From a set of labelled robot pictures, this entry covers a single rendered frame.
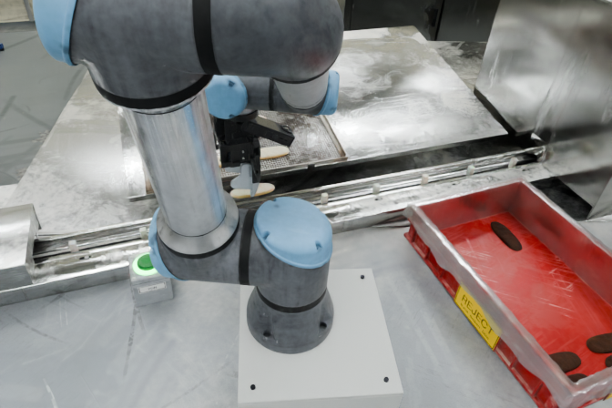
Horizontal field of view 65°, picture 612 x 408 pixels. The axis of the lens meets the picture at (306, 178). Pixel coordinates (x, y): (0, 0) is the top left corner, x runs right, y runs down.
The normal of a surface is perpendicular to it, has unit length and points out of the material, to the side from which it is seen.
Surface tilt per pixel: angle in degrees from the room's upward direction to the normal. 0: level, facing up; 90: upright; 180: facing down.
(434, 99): 10
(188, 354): 0
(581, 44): 90
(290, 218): 8
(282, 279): 90
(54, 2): 75
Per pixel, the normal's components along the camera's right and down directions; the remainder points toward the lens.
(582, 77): -0.94, 0.17
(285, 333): -0.05, 0.34
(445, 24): 0.33, 0.59
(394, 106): 0.11, -0.68
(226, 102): -0.07, 0.61
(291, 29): 0.62, 0.47
